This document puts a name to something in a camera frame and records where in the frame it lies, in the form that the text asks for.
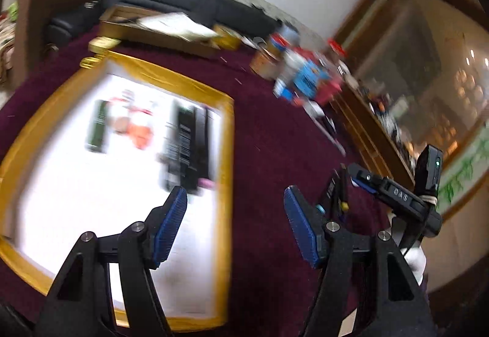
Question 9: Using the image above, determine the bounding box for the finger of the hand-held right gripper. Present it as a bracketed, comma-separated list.
[345, 164, 383, 195]

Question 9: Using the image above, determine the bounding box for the thin black pen white label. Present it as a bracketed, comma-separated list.
[160, 100, 193, 192]

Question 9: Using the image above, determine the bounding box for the pink yarn spool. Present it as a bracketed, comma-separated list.
[317, 73, 344, 107]

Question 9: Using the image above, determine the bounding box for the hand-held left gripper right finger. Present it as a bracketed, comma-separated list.
[283, 185, 438, 337]

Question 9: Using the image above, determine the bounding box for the flat cardboard box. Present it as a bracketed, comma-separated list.
[98, 5, 222, 58]

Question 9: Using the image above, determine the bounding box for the clear jar with orange label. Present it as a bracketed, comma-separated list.
[250, 44, 282, 78]

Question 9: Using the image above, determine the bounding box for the stack of papers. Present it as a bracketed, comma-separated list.
[138, 12, 218, 43]

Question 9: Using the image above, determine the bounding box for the brown armchair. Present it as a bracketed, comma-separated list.
[13, 0, 113, 89]

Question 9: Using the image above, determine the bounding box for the person's right hand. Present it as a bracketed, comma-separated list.
[388, 207, 427, 285]

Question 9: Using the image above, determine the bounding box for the white glue bottle orange cap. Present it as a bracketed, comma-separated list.
[128, 102, 156, 151]

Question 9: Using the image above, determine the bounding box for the black marker with yellow cap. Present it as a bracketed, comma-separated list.
[339, 169, 350, 213]

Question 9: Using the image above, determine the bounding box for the white pen with red band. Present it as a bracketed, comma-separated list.
[311, 108, 347, 158]

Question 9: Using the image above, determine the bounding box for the blue label jar red lid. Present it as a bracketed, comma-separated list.
[292, 39, 347, 98]

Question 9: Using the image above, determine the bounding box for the black marker with teal cap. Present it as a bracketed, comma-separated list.
[315, 178, 339, 216]

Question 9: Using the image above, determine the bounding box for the clutter of small toys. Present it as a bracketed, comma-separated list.
[367, 92, 415, 156]

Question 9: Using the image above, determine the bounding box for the gold box with white inside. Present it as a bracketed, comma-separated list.
[0, 50, 235, 334]

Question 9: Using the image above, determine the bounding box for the wooden cabinet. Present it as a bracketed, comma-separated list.
[330, 0, 489, 215]

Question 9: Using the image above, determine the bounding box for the green lighter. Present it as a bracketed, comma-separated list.
[87, 99, 111, 153]

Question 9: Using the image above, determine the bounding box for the maroon velvet tablecloth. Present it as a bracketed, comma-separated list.
[0, 31, 421, 337]

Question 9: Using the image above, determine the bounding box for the bamboo painting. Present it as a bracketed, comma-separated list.
[437, 127, 489, 212]

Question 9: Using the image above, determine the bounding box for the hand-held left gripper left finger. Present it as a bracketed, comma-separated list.
[38, 185, 189, 337]

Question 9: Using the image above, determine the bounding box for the gold tape roll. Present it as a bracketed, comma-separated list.
[214, 25, 242, 52]

